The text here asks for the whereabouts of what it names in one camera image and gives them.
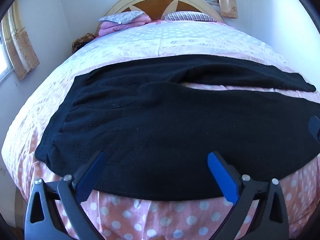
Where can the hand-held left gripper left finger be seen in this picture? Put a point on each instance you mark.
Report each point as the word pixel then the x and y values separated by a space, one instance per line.
pixel 91 173

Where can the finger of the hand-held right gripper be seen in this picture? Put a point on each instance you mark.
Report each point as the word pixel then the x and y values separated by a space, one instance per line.
pixel 314 130

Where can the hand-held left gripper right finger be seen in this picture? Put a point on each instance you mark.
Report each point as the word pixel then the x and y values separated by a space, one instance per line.
pixel 223 177

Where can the black pants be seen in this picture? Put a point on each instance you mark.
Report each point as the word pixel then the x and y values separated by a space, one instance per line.
pixel 155 130

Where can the brown patterned bag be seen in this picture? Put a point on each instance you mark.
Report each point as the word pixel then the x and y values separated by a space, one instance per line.
pixel 81 41

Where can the bed with polka dot bedspread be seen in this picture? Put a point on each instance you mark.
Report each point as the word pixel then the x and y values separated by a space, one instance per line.
pixel 175 40

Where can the folded pink blanket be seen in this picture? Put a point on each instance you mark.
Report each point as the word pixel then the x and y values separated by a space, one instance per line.
pixel 112 27

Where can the grey patterned pillow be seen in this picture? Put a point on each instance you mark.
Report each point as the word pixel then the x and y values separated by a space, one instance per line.
pixel 122 17

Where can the striped pillow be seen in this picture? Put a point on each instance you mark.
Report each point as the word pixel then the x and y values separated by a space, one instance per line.
pixel 190 16

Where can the cream and wood headboard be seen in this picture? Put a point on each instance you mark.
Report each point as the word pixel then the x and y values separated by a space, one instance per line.
pixel 155 6

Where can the wall outlet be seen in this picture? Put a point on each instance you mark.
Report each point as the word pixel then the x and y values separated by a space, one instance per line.
pixel 2 171

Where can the side wall window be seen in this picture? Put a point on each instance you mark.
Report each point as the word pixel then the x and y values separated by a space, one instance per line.
pixel 4 55

